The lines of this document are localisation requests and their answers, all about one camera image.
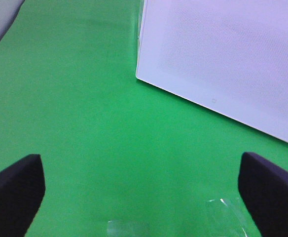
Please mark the white microwave door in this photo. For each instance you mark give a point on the white microwave door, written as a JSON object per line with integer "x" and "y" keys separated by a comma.
{"x": 230, "y": 56}

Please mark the clear tape strip on table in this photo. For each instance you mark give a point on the clear tape strip on table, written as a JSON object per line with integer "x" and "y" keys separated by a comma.
{"x": 220, "y": 217}

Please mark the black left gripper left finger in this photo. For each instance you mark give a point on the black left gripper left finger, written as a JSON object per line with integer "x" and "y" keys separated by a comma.
{"x": 22, "y": 188}

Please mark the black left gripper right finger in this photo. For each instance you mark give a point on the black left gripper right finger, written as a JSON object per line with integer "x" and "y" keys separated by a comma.
{"x": 263, "y": 187}

